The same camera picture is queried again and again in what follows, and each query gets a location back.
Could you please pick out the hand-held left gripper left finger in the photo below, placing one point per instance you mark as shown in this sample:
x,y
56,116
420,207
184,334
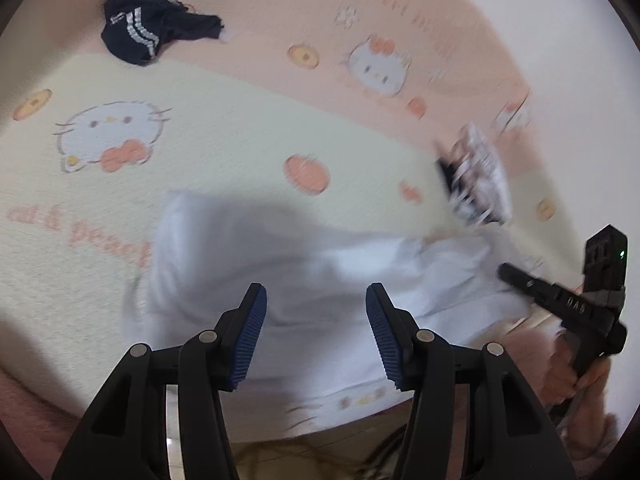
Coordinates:
x,y
250,330

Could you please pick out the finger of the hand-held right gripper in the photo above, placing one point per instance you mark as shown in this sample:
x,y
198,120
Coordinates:
x,y
535,287

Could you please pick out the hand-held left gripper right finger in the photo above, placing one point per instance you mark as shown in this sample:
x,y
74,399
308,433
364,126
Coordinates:
x,y
382,330

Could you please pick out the white shirt with navy trim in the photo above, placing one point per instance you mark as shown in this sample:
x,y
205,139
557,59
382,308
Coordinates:
x,y
300,270

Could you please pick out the person's right forearm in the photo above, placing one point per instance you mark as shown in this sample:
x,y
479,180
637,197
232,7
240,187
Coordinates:
x,y
595,420

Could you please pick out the person's right hand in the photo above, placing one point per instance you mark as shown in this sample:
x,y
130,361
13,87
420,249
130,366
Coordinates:
x,y
562,365

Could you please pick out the black and white patterned garment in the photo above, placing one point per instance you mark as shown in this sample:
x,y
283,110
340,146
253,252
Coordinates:
x,y
477,180

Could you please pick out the pink and cream printed blanket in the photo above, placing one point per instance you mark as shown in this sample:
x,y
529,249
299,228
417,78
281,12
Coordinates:
x,y
225,125

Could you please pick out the dark pink fuzzy cloth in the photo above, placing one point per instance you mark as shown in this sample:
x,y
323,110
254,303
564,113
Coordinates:
x,y
35,400

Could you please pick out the navy shorts with white stripes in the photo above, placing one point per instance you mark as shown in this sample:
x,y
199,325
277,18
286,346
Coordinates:
x,y
145,25

